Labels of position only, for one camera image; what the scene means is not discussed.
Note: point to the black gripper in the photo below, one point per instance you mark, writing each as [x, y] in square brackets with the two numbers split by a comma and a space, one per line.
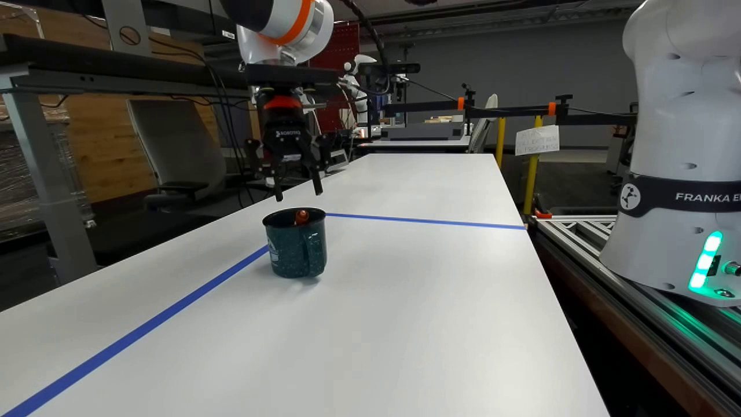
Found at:
[290, 140]

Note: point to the orange capped marker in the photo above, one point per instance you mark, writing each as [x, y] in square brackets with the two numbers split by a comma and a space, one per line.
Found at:
[302, 219]

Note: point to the dark speckled enamel cup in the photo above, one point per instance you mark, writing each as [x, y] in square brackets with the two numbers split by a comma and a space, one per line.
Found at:
[297, 251]

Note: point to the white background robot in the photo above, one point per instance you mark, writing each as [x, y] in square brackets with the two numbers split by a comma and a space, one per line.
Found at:
[357, 94]

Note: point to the black office chair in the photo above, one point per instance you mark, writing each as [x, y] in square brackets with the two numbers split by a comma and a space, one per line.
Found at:
[174, 197]

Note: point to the wooden panel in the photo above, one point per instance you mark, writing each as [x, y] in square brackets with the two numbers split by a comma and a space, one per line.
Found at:
[106, 147]

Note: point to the long blue tape strip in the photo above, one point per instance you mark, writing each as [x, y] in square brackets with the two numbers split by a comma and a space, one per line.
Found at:
[138, 332]

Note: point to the black pole with orange clamps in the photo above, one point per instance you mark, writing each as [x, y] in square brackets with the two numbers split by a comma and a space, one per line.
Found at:
[510, 112]

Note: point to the white paper sign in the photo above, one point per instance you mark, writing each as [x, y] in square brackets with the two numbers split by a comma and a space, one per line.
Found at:
[537, 140]

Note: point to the dark desk with grey leg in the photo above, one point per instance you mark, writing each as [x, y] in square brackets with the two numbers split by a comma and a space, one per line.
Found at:
[46, 177]

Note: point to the thin yellow post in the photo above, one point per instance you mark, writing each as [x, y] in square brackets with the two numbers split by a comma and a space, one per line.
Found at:
[500, 141]

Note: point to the grey prohibition sign post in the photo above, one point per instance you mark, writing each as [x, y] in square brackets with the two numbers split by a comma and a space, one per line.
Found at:
[127, 26]

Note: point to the thick yellow post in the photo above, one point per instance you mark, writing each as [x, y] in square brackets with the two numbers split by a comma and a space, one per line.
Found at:
[531, 180]

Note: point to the aluminium profile rail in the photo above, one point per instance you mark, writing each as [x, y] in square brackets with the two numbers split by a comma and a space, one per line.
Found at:
[663, 308]

